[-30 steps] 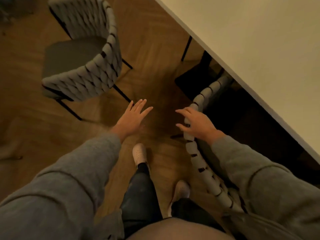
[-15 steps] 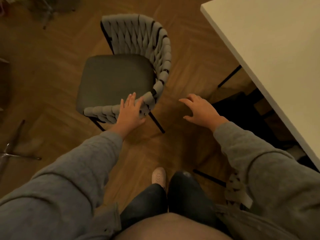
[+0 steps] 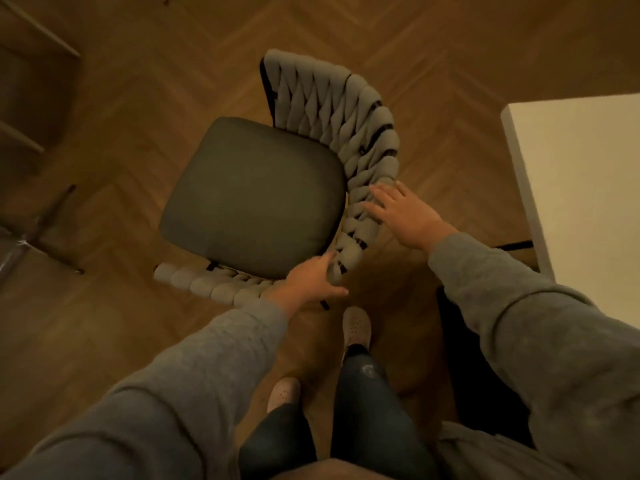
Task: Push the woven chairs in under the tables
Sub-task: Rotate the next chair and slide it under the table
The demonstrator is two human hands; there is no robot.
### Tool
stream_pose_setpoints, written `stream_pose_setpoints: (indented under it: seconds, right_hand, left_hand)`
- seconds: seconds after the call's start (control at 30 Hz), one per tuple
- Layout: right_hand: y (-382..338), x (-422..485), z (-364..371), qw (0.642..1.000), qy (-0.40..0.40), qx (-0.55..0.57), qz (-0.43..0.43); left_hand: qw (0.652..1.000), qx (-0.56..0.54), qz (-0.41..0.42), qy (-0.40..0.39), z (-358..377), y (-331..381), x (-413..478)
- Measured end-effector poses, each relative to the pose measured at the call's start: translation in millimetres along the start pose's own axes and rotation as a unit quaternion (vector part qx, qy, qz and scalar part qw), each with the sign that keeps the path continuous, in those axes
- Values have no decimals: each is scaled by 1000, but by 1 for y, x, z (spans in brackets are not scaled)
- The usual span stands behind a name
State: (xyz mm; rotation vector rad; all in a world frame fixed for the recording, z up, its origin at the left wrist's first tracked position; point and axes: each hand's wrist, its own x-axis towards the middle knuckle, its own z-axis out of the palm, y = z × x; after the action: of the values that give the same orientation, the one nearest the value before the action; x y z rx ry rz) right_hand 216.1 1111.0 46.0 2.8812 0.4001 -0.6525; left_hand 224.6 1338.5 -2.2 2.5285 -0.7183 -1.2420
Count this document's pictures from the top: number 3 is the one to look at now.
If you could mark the person's right hand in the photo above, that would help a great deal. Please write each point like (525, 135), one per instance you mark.
(412, 217)

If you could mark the person's left hand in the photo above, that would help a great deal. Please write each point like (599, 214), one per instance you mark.
(306, 283)

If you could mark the person's left thumb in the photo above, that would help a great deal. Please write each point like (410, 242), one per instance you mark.
(334, 293)

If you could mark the person's right fingers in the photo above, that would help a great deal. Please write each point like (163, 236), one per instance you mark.
(385, 199)

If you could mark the gray woven chair green cushion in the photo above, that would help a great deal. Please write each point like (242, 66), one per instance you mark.
(255, 194)

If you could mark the person's left forearm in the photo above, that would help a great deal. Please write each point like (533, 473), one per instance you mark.
(200, 379)

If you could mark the person's right forearm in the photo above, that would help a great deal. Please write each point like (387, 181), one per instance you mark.
(540, 339)

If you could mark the person's right beige shoe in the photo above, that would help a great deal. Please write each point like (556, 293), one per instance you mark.
(356, 327)

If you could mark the person's beige shoe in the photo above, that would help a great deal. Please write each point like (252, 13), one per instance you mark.
(283, 393)
(356, 327)

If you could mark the person's left beige shoe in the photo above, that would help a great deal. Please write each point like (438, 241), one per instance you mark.
(283, 393)

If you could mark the person's right leg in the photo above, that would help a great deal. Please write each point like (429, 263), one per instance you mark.
(372, 414)

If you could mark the person's leg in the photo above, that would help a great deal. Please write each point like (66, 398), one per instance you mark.
(277, 444)
(372, 414)

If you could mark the person's left leg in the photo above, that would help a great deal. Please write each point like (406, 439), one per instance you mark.
(277, 444)

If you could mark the white table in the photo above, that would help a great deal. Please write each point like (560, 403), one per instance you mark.
(585, 194)

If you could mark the clear chair with metal legs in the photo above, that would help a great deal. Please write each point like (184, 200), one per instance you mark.
(30, 239)

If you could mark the brown wooden shelf unit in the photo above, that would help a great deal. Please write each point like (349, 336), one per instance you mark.
(30, 84)

